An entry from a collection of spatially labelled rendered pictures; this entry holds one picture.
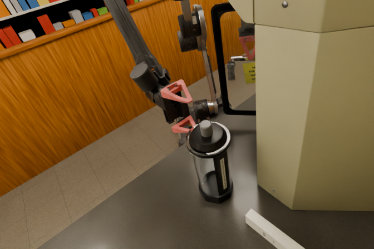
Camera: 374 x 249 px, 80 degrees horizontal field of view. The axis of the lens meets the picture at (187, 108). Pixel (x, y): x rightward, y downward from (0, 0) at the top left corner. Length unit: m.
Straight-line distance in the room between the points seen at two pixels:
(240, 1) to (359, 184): 0.46
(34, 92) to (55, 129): 0.41
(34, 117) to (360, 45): 2.35
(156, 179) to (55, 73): 1.71
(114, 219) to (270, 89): 0.57
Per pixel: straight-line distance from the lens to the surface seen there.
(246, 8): 0.43
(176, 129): 0.61
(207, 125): 0.50
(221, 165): 0.56
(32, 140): 2.54
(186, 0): 1.36
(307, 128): 0.47
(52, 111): 2.43
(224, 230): 0.66
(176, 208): 0.71
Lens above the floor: 1.55
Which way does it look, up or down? 36 degrees down
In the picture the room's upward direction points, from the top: 14 degrees counter-clockwise
